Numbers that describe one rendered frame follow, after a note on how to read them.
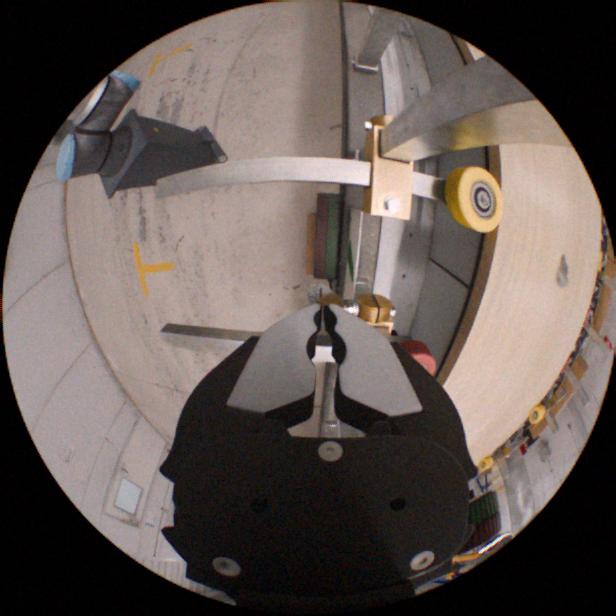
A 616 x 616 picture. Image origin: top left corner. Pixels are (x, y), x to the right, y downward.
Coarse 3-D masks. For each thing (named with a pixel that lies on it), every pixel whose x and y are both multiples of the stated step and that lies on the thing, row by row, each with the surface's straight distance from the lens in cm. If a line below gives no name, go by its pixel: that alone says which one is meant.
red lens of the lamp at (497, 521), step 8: (488, 520) 20; (496, 520) 20; (480, 528) 19; (488, 528) 20; (496, 528) 21; (472, 536) 19; (480, 536) 20; (488, 536) 20; (464, 544) 19; (472, 544) 19; (480, 544) 20
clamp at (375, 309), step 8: (360, 296) 31; (368, 296) 32; (376, 296) 32; (360, 304) 29; (368, 304) 29; (376, 304) 31; (384, 304) 30; (360, 312) 30; (368, 312) 29; (376, 312) 29; (384, 312) 29; (392, 312) 32; (368, 320) 30; (376, 320) 30; (384, 320) 30
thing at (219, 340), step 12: (168, 324) 43; (180, 324) 42; (168, 336) 41; (180, 336) 39; (192, 336) 38; (204, 336) 36; (216, 336) 36; (228, 336) 35; (240, 336) 35; (324, 336) 34; (396, 336) 37; (408, 336) 38; (192, 348) 39; (204, 348) 38; (216, 348) 37; (228, 348) 36; (324, 348) 32; (312, 360) 34; (324, 360) 34
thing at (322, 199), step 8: (320, 200) 41; (320, 208) 41; (320, 216) 41; (320, 224) 41; (320, 232) 42; (320, 240) 42; (320, 248) 42; (320, 256) 43; (320, 264) 43; (320, 272) 44
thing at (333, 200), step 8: (336, 200) 41; (336, 208) 41; (336, 216) 41; (328, 224) 41; (336, 224) 41; (328, 232) 42; (336, 232) 42; (328, 240) 42; (336, 240) 42; (328, 248) 42; (328, 256) 43; (328, 264) 43; (328, 272) 44
